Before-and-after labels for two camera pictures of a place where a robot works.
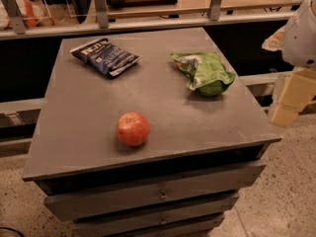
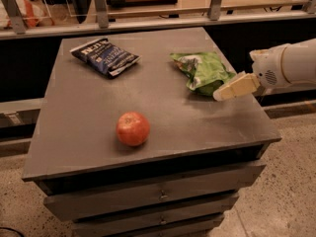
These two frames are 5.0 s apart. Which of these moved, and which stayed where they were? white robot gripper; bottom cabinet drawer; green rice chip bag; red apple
Moved: white robot gripper
Stayed: bottom cabinet drawer; red apple; green rice chip bag
